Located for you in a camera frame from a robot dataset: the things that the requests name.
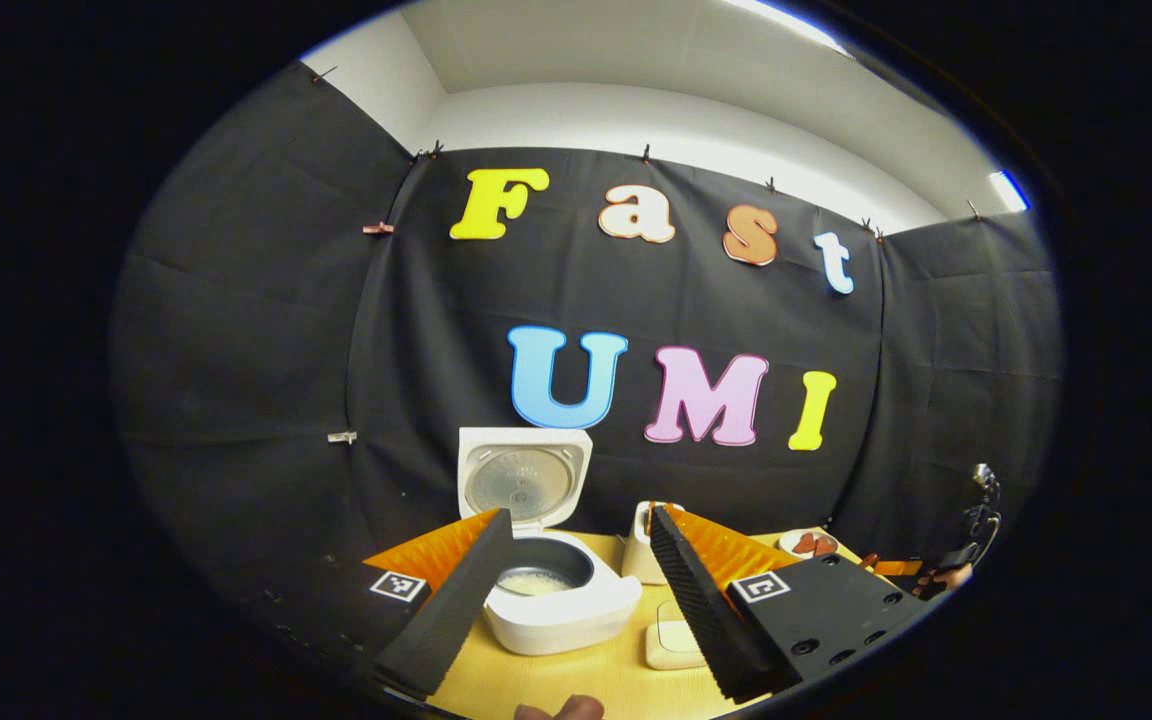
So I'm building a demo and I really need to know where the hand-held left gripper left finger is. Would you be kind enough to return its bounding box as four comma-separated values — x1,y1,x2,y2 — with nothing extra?
266,507,515,701

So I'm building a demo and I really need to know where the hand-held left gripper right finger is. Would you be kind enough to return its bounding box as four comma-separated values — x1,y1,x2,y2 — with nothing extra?
648,503,937,703

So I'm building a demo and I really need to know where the white rice cooker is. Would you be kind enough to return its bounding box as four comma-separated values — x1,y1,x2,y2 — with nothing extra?
456,427,644,657

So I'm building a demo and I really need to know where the clear glass dish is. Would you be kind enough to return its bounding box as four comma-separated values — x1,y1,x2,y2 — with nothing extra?
644,598,712,671

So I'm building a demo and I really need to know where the white toaster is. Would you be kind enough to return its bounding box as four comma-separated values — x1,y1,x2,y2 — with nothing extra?
621,500,687,586

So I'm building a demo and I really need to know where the white round plate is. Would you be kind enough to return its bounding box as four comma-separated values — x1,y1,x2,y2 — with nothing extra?
779,528,840,559

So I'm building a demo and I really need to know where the small ceiling light panel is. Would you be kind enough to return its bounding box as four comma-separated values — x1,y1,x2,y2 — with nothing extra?
988,168,1030,213

